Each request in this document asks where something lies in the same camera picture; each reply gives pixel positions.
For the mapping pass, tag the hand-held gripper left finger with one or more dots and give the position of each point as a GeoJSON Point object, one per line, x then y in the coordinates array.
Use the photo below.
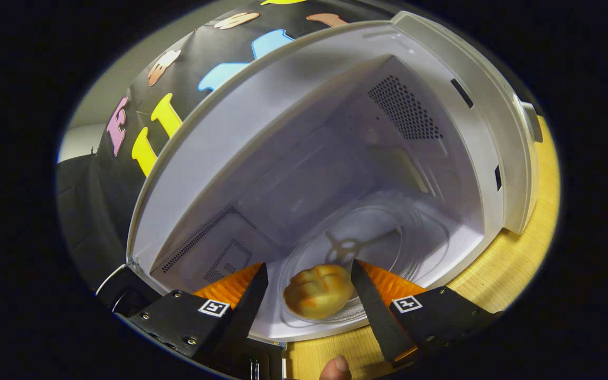
{"type": "Point", "coordinates": [240, 316]}

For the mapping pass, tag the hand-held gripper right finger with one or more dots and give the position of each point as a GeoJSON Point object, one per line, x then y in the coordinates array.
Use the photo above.
{"type": "Point", "coordinates": [380, 316]}

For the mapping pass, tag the golden bread bun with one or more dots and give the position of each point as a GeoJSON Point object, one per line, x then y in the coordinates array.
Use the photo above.
{"type": "Point", "coordinates": [317, 293]}

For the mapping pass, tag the white microwave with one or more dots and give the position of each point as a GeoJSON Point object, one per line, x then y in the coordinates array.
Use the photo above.
{"type": "Point", "coordinates": [309, 132]}

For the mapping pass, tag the glass turntable plate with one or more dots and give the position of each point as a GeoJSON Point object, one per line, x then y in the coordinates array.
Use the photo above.
{"type": "Point", "coordinates": [415, 237]}

